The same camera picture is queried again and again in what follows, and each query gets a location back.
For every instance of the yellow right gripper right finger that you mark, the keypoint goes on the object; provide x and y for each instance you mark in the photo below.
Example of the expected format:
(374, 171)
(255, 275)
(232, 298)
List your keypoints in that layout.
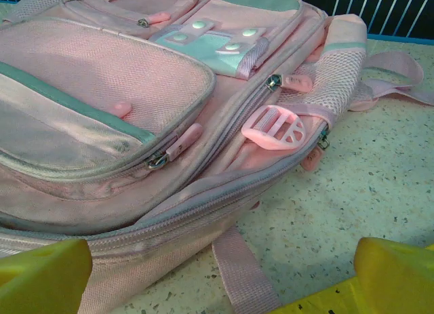
(393, 280)

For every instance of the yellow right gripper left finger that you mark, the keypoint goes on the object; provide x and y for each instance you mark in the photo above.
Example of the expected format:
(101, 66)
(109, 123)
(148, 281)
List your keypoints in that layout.
(40, 280)

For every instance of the pink student backpack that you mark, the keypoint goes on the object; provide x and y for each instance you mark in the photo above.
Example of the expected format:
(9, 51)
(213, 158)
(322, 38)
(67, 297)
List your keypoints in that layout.
(101, 73)

